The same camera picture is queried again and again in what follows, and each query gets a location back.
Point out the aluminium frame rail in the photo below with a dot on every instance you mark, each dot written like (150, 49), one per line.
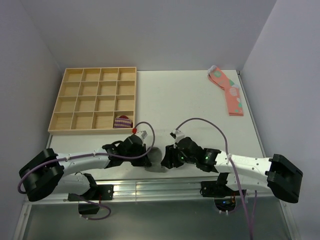
(143, 190)

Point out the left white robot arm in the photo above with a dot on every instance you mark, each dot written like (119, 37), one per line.
(50, 172)

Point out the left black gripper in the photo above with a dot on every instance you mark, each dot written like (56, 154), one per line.
(142, 162)

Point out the pink patterned sock pair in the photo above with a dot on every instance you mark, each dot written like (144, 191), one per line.
(231, 90)

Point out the purple striped rolled sock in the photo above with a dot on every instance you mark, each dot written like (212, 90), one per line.
(122, 121)

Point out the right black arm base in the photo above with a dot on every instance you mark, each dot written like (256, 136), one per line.
(225, 199)

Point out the wooden compartment tray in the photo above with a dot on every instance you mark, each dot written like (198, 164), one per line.
(89, 100)

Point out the grey sock with black stripes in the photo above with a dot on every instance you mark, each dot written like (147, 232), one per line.
(155, 157)

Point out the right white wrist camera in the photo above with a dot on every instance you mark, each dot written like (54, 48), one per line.
(177, 135)

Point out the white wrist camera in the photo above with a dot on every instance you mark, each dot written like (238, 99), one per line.
(177, 135)
(141, 134)

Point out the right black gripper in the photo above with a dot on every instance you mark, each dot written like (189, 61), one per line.
(170, 157)

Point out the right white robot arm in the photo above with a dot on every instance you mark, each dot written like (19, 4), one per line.
(237, 173)

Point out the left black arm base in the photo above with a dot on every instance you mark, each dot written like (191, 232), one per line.
(93, 201)

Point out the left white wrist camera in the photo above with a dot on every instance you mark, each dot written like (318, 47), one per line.
(141, 134)

